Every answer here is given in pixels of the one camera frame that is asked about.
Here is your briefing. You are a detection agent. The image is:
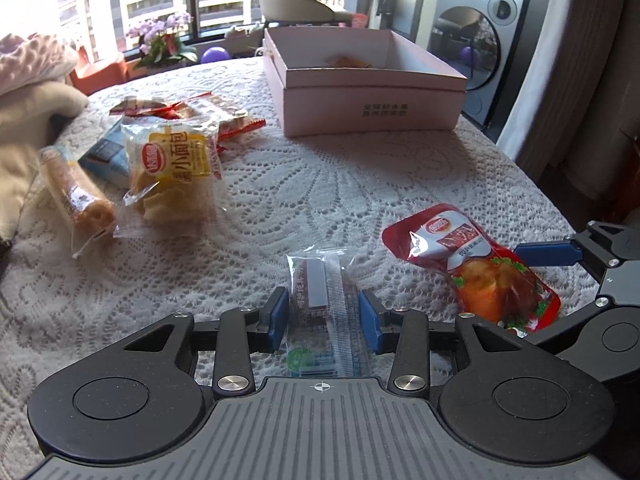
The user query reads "long bread stick packet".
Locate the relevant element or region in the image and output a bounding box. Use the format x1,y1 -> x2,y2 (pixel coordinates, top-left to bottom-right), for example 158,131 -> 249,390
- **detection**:
38,145 -> 116,258

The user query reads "pink cardboard box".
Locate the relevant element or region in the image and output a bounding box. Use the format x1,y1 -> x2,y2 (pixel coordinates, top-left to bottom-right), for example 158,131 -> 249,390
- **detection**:
262,26 -> 466,139

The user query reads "clear wafer snack packet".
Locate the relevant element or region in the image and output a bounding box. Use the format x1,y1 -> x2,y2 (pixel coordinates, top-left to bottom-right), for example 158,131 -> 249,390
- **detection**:
285,246 -> 371,378

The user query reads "beige folded blanket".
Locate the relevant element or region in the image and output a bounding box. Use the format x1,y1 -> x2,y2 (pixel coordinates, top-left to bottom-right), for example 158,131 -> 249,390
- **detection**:
1,81 -> 88,244

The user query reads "small orange snack packet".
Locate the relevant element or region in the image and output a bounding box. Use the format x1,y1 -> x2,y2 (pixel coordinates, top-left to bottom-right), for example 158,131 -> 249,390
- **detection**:
328,55 -> 372,70

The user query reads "purple ball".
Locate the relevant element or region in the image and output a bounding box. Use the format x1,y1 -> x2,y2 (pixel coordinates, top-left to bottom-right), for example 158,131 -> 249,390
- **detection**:
201,46 -> 232,64

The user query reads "pink bumpy blanket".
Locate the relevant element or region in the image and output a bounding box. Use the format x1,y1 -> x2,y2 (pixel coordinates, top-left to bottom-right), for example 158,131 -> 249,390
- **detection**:
0,34 -> 78,96

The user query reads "white lace tablecloth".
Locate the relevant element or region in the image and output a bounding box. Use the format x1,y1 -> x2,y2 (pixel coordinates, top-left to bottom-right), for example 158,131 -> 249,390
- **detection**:
1,58 -> 572,479

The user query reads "red chicken snack pouch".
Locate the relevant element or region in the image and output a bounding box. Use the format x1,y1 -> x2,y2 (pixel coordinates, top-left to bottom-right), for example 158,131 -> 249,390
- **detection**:
382,204 -> 561,337

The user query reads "clear cracker packet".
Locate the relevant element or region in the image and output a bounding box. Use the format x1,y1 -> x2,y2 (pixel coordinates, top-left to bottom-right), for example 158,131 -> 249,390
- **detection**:
186,92 -> 266,154

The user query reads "blue monster snack bag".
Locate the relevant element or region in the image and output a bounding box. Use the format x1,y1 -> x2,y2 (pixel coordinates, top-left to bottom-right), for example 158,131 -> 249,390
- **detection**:
78,119 -> 130,188

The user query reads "purple orchid flower pot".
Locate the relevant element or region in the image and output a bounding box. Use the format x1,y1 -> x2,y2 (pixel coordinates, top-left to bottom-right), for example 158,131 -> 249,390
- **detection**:
127,12 -> 198,70

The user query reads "yellow small bread bag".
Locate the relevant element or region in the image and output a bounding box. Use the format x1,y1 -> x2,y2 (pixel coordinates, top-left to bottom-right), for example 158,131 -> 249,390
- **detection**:
114,116 -> 224,238

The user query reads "grey washing machine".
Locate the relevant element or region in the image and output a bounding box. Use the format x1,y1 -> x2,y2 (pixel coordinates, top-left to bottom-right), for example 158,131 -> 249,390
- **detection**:
427,0 -> 529,128

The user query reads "orange kids chair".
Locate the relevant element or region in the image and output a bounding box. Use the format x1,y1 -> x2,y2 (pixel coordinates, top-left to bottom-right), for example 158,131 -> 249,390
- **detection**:
70,47 -> 128,96

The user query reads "red bag on floor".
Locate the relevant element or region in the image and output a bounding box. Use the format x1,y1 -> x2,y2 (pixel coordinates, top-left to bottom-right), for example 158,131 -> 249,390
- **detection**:
350,13 -> 369,28

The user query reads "red spicy snack packet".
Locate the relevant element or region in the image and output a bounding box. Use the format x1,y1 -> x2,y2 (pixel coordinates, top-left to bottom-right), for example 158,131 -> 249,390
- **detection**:
108,91 -> 212,120

